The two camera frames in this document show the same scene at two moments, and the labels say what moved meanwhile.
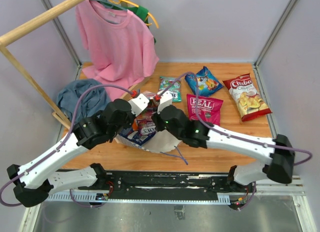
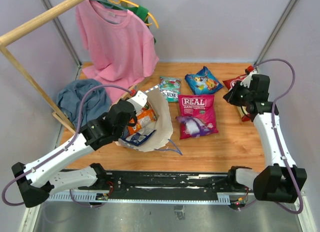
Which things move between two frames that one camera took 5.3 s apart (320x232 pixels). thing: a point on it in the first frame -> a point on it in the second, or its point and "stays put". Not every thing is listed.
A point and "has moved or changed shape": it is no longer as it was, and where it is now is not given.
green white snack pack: x=174 y=91 stays put
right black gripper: x=156 y=117 -> x=230 y=97
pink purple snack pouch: x=143 y=123 has moved or changed shape
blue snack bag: x=207 y=84 stays put
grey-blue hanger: x=107 y=4 stays put
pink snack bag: x=209 y=109 has moved or changed shape
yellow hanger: x=116 y=1 stays put
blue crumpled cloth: x=93 y=103 stays put
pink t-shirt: x=120 y=44 stays put
